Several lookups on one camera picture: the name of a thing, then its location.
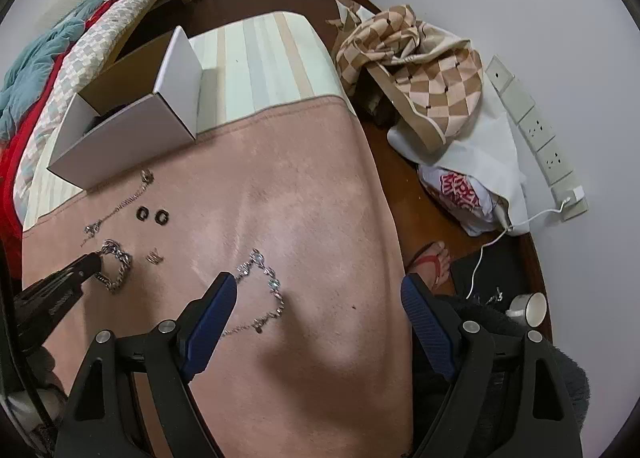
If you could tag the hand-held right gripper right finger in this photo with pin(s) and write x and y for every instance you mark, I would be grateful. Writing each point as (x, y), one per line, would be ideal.
(425, 323)

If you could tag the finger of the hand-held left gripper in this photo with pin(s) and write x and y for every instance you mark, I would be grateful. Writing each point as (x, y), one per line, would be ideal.
(60, 300)
(85, 263)

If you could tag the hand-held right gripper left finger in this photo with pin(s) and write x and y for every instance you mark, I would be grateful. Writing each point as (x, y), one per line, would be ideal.
(210, 323)

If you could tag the white cardboard box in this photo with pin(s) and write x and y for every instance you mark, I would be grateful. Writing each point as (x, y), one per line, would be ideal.
(125, 138)

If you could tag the red flip-flop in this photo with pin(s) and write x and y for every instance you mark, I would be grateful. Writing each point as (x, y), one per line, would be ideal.
(434, 272)

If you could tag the person's foot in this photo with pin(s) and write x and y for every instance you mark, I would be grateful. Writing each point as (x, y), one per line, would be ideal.
(440, 250)

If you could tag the small silver trinket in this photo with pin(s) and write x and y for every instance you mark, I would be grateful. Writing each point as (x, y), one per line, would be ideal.
(495, 297)

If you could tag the black floor mat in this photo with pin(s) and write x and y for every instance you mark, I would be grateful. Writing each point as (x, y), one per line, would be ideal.
(500, 268)

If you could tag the white cup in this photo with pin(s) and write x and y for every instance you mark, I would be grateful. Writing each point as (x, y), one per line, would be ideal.
(535, 308)

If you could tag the red print plastic bag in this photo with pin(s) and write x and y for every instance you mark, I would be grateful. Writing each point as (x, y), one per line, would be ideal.
(455, 188)

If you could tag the pink blanket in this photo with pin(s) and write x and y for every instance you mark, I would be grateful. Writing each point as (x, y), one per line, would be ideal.
(300, 188)

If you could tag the teal blanket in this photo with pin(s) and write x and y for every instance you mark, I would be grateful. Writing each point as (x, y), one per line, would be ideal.
(40, 53)

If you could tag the white power strip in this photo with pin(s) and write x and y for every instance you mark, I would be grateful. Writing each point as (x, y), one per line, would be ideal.
(542, 138)

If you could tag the checkered quilt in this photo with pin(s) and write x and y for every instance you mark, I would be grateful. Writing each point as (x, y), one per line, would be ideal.
(100, 28)

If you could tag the brown checkered cloth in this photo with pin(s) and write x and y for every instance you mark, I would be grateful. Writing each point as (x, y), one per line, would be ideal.
(440, 83)

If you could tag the striped mattress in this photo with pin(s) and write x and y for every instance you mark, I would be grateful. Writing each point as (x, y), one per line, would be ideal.
(260, 58)

